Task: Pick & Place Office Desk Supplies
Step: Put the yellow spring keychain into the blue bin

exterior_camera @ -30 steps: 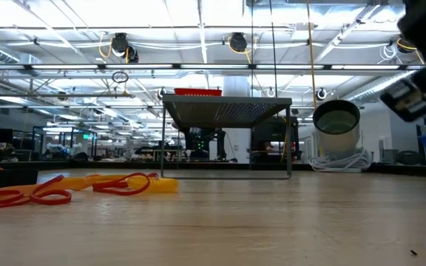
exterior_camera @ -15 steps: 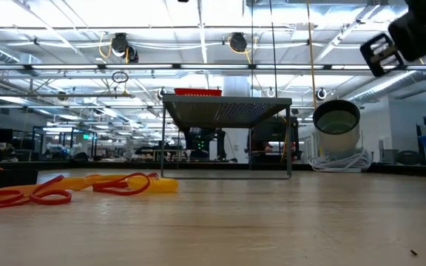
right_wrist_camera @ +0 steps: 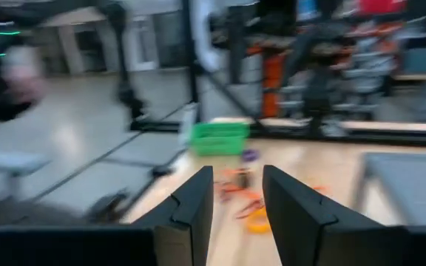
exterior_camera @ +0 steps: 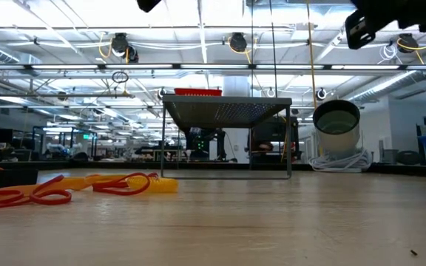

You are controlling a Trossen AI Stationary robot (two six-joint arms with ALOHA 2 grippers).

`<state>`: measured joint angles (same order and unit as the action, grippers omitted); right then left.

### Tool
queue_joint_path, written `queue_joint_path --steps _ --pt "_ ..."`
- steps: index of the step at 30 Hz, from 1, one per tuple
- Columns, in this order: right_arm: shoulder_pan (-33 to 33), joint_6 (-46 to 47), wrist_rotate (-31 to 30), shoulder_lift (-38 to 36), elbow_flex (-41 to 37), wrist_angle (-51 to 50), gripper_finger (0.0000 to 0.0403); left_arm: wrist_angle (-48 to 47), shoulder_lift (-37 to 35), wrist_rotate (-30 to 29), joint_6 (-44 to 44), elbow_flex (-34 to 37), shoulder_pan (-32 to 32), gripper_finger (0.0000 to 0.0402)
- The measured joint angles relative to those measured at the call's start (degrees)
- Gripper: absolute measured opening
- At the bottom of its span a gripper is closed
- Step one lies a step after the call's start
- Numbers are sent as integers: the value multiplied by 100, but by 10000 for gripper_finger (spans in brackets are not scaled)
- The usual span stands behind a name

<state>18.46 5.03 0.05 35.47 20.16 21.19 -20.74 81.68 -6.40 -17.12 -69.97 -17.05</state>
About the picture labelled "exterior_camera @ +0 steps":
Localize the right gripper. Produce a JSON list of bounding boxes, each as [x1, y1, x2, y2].
[[349, 0, 426, 33]]

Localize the red plastic basket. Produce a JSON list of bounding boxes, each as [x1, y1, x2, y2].
[[173, 87, 223, 98]]

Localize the grey perforated metal shelf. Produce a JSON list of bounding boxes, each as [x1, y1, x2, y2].
[[159, 94, 294, 181]]

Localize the yellow coil keychain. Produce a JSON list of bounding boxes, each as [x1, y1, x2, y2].
[[126, 177, 180, 194]]

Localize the long ceiling light bar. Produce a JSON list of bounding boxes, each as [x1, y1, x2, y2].
[[0, 63, 426, 72]]

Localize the black round bag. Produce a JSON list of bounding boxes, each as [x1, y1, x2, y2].
[[395, 149, 424, 166]]

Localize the grey trash bin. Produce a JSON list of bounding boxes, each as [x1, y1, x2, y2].
[[380, 148, 400, 166]]

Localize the black background robot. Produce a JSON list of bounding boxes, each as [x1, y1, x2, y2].
[[183, 127, 236, 163]]

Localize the black equipment cabinet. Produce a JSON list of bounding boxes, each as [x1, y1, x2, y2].
[[249, 116, 299, 163]]

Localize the red and orange scissors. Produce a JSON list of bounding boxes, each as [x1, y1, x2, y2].
[[0, 175, 98, 199]]

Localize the large ceiling cable reel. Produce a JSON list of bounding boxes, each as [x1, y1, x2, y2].
[[110, 33, 140, 64], [229, 32, 249, 53], [396, 33, 419, 55]]

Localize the silver ventilation duct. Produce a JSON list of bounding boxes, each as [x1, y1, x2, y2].
[[345, 69, 426, 106]]

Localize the black cable loop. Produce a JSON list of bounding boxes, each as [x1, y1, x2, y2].
[[111, 70, 130, 84]]

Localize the black hanging cable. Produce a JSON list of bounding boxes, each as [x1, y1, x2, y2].
[[268, 0, 279, 100]]

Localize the white coiled lamp cable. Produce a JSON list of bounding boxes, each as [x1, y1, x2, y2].
[[308, 146, 373, 174]]

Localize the yellow cord loop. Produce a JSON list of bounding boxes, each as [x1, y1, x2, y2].
[[86, 174, 132, 183]]

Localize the red cord loop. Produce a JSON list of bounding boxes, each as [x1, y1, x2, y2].
[[91, 171, 160, 197]]

